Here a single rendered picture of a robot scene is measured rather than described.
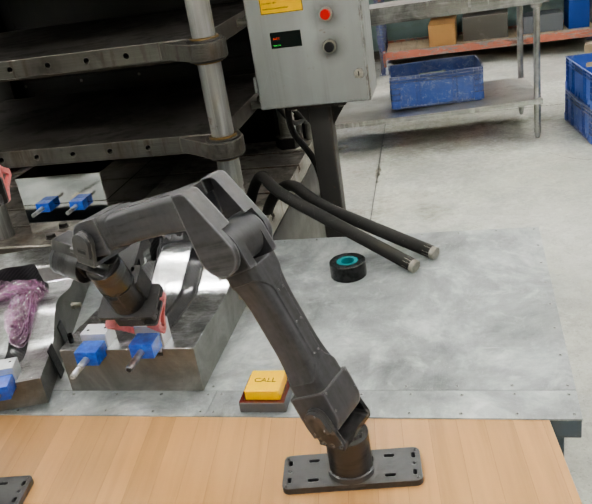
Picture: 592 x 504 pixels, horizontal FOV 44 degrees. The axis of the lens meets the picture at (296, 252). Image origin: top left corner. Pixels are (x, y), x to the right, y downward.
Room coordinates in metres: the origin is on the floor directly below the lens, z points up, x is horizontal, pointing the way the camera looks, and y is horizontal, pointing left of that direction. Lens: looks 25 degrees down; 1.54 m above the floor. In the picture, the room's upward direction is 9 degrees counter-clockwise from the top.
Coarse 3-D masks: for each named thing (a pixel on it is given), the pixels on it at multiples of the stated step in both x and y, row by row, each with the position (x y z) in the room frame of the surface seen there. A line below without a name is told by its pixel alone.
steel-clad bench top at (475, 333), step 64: (320, 256) 1.57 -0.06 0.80; (448, 256) 1.46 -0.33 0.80; (512, 256) 1.41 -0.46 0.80; (320, 320) 1.27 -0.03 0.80; (384, 320) 1.23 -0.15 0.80; (448, 320) 1.20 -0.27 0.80; (512, 320) 1.16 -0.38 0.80; (64, 384) 1.19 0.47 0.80; (384, 384) 1.03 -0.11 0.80; (448, 384) 1.00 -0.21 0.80; (512, 384) 0.97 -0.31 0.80
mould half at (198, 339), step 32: (160, 256) 1.43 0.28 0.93; (224, 288) 1.31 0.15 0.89; (96, 320) 1.26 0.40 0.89; (192, 320) 1.20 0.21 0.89; (224, 320) 1.25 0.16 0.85; (64, 352) 1.16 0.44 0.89; (128, 352) 1.13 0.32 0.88; (192, 352) 1.10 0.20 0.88; (96, 384) 1.15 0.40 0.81; (128, 384) 1.13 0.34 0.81; (160, 384) 1.12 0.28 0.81; (192, 384) 1.10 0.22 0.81
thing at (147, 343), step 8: (136, 328) 1.13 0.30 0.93; (144, 328) 1.13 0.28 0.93; (168, 328) 1.15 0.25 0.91; (136, 336) 1.12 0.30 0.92; (144, 336) 1.12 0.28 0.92; (152, 336) 1.11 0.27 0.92; (160, 336) 1.12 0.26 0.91; (168, 336) 1.14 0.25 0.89; (136, 344) 1.09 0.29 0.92; (144, 344) 1.09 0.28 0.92; (152, 344) 1.09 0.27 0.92; (160, 344) 1.11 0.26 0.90; (136, 352) 1.09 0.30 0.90; (144, 352) 1.09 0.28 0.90; (152, 352) 1.08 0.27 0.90; (160, 352) 1.12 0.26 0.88; (136, 360) 1.06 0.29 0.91; (128, 368) 1.04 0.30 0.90
